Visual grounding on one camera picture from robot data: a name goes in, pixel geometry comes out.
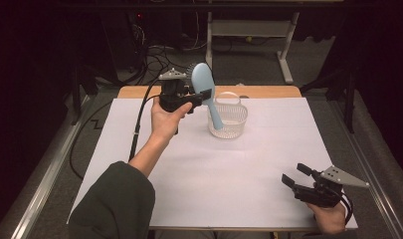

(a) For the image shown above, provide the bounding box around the black stand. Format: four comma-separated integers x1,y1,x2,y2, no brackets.
70,64,100,126
301,64,356,134

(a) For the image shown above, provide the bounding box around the white plastic basket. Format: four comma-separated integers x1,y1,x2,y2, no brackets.
207,92,249,139

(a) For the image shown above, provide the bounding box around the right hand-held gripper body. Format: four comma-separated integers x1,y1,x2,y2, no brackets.
293,165,370,209

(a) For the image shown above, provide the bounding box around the person's right hand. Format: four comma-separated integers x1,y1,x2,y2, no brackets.
304,200,348,236

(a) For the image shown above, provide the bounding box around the tangle of floor cables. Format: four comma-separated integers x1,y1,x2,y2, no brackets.
128,41,201,87

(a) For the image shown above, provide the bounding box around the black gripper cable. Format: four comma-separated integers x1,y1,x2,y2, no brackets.
68,78,164,181
337,190,354,226

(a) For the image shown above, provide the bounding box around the light blue hairbrush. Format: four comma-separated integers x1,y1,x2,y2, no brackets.
186,62,225,131

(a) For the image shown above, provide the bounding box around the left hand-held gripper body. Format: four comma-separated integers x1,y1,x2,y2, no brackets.
158,68,197,115

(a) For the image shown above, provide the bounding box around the person's left hand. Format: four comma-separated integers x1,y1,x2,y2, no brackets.
150,99,193,143

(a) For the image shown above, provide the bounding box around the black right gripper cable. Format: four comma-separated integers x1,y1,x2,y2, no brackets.
337,190,354,226

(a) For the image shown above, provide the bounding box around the white table sheet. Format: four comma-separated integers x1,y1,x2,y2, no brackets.
67,97,359,230

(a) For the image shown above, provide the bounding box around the white metal desk frame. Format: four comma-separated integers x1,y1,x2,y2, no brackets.
203,11,302,85

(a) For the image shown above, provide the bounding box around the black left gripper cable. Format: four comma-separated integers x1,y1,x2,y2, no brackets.
68,78,164,181

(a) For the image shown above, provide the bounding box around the dark computer tower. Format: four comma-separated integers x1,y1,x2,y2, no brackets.
101,11,147,72

